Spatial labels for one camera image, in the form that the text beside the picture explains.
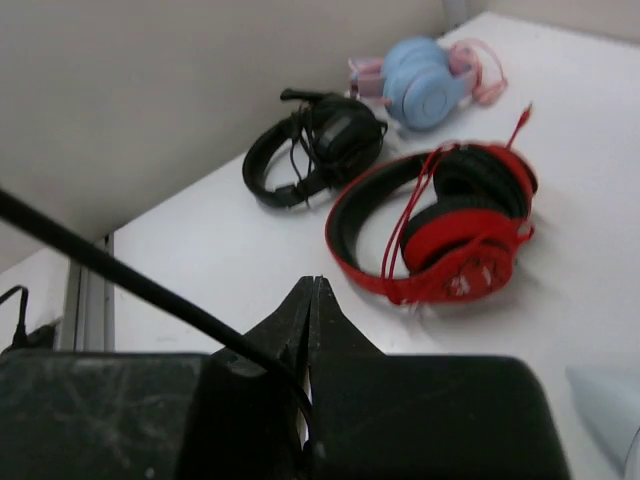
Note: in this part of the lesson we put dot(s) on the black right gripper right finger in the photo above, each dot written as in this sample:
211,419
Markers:
340,362

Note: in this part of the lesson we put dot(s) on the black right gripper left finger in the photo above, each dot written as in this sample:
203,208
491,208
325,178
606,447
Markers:
254,416

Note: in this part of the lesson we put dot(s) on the black gaming headset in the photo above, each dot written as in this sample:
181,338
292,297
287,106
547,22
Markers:
341,137

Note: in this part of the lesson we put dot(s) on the black taped headphones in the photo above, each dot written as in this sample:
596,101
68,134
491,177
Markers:
44,229

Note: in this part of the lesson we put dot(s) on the blue and pink headphones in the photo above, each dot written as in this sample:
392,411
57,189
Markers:
420,82

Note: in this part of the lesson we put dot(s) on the teal and white headphones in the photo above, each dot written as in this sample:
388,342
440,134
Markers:
607,401

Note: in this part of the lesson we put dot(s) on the red and black headphones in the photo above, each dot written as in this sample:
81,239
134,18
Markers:
456,239

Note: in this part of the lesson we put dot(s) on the aluminium table rail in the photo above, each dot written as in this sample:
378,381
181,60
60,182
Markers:
88,319

